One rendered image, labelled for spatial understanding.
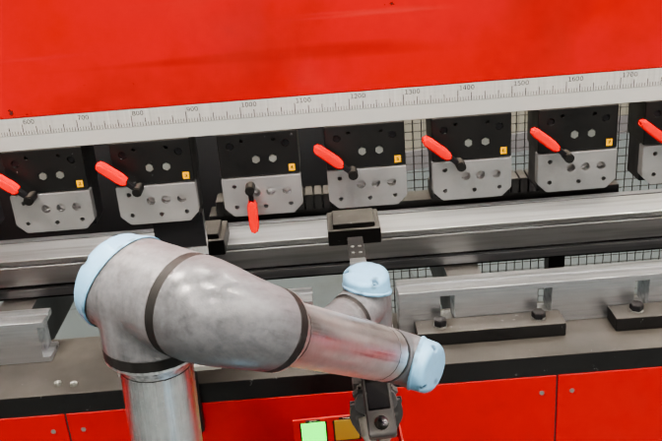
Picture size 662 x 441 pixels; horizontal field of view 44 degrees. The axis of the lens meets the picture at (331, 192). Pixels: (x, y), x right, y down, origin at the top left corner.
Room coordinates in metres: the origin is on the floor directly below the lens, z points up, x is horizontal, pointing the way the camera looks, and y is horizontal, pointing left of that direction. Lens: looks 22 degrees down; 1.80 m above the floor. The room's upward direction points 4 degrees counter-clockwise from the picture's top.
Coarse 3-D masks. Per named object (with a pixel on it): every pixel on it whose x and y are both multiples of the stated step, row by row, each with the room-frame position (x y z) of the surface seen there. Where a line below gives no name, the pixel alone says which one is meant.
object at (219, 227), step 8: (208, 224) 1.74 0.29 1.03; (216, 224) 1.74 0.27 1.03; (224, 224) 1.76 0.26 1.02; (208, 232) 1.70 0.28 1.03; (216, 232) 1.70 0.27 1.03; (224, 232) 1.72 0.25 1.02; (208, 240) 1.68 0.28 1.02; (216, 240) 1.68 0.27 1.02; (224, 240) 1.68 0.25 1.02; (208, 248) 1.68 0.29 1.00; (216, 248) 1.68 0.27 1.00; (224, 248) 1.68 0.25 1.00
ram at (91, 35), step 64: (0, 0) 1.46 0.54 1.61; (64, 0) 1.46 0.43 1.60; (128, 0) 1.46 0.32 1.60; (192, 0) 1.46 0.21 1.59; (256, 0) 1.46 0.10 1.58; (320, 0) 1.46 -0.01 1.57; (384, 0) 1.46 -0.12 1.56; (448, 0) 1.46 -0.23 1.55; (512, 0) 1.46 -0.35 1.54; (576, 0) 1.46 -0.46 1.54; (640, 0) 1.46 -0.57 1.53; (0, 64) 1.46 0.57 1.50; (64, 64) 1.46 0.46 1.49; (128, 64) 1.46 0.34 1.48; (192, 64) 1.46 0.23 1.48; (256, 64) 1.46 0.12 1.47; (320, 64) 1.46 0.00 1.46; (384, 64) 1.46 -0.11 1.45; (448, 64) 1.46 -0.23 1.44; (512, 64) 1.46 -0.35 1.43; (576, 64) 1.46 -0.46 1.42; (640, 64) 1.46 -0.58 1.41; (128, 128) 1.46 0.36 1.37; (192, 128) 1.46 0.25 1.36; (256, 128) 1.46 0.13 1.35
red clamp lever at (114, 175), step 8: (96, 168) 1.42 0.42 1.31; (104, 168) 1.42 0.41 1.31; (112, 168) 1.43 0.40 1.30; (104, 176) 1.42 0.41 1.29; (112, 176) 1.42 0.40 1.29; (120, 176) 1.42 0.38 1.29; (120, 184) 1.42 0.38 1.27; (128, 184) 1.42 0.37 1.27; (136, 184) 1.44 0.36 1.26; (136, 192) 1.41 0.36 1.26
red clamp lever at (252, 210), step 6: (246, 186) 1.42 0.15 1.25; (252, 186) 1.42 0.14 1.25; (246, 192) 1.41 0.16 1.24; (252, 192) 1.41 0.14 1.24; (252, 198) 1.42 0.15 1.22; (252, 204) 1.42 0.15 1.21; (252, 210) 1.42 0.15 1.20; (252, 216) 1.42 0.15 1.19; (252, 222) 1.42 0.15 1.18; (258, 222) 1.43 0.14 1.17; (252, 228) 1.42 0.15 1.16; (258, 228) 1.42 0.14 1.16
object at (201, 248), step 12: (156, 228) 1.49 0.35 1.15; (168, 228) 1.49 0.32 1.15; (180, 228) 1.49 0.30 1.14; (192, 228) 1.49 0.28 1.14; (204, 228) 1.49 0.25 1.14; (168, 240) 1.49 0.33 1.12; (180, 240) 1.49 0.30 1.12; (192, 240) 1.49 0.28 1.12; (204, 240) 1.49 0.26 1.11; (204, 252) 1.50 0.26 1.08
